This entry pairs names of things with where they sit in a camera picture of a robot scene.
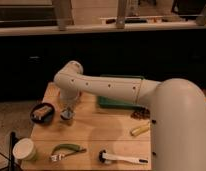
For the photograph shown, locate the white lidded tub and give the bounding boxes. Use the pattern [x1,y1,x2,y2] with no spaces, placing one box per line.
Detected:
[13,138,37,161]

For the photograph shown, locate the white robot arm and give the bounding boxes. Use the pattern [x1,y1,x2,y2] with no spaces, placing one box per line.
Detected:
[54,61,206,171]

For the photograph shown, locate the black bowl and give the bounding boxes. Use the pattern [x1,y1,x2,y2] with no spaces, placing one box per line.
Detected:
[30,102,55,124]

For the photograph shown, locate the tan block in bowl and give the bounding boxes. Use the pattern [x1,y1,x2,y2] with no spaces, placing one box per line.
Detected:
[33,106,52,119]

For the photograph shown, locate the green handled tongs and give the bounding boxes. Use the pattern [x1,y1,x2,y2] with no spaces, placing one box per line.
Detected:
[49,143,87,162]

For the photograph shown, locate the black stand left edge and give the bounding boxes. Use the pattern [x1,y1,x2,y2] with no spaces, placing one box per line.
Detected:
[8,132,19,171]

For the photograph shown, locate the white black dish brush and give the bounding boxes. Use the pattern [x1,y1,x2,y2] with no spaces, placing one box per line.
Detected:
[99,150,148,165]

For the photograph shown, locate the small metal cup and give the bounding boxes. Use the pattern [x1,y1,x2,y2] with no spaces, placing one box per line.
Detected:
[61,115,74,126]

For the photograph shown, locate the green plastic tray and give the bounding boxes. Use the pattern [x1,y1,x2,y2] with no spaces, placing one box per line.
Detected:
[97,74,144,110]

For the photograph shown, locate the brown woven trivet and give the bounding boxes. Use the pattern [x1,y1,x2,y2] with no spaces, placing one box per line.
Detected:
[131,109,150,119]

